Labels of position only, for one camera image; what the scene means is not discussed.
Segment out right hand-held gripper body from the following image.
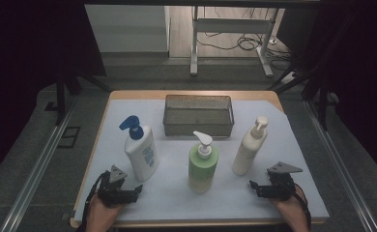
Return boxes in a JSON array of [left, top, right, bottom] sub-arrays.
[[255, 161, 305, 202]]

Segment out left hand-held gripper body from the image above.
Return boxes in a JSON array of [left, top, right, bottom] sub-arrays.
[[97, 164, 139, 208]]

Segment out white bottle with blue pump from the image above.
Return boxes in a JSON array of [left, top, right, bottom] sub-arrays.
[[118, 114, 160, 184]]

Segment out cream bottle with cream pump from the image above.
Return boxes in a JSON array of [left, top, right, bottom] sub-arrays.
[[231, 115, 270, 177]]

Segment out green bottle with white pump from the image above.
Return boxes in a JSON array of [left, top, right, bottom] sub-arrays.
[[188, 130, 219, 195]]

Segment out grey metal mesh basket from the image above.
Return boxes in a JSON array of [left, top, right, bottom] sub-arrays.
[[162, 94, 236, 138]]

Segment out person's left hand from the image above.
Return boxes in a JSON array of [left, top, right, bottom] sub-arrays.
[[85, 194, 124, 232]]

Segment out person's right hand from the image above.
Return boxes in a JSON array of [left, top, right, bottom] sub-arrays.
[[270, 186, 311, 232]]

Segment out black metal stand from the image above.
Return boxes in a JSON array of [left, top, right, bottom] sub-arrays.
[[266, 62, 339, 131], [43, 62, 112, 128]]

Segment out dark curtain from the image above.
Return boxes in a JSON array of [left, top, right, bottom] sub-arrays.
[[275, 0, 377, 187], [0, 0, 107, 187]]

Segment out white cabinet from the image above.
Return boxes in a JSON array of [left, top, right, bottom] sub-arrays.
[[84, 4, 172, 53]]

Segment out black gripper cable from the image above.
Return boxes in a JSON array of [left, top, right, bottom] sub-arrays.
[[292, 182, 313, 230], [80, 171, 109, 232]]

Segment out silver metal rail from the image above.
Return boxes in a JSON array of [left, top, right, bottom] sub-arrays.
[[0, 96, 78, 232], [302, 100, 377, 232]]

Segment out black floor cables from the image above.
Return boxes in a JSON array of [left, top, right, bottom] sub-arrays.
[[195, 7, 295, 71]]

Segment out white metal desk frame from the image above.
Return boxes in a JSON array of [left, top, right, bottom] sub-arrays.
[[189, 5, 276, 78]]

